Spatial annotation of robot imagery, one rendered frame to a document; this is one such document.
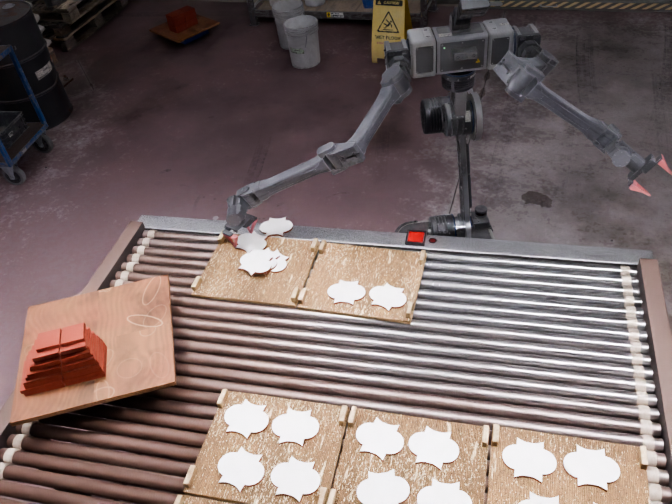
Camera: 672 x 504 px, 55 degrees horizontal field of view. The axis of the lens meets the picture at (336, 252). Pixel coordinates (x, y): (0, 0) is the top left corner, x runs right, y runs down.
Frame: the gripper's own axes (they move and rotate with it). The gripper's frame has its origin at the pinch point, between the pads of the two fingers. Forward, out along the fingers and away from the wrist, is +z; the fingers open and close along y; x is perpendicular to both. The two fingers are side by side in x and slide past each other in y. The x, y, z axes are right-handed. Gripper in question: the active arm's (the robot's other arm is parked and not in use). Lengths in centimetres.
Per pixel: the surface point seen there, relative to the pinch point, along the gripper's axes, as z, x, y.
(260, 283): 1.9, -21.3, -15.1
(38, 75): 55, 324, 115
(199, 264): 4.5, 8.8, -17.3
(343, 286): 0, -50, -2
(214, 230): 4.3, 17.8, 1.4
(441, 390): 3, -101, -22
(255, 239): 0.8, -4.3, 2.7
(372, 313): 1, -66, -7
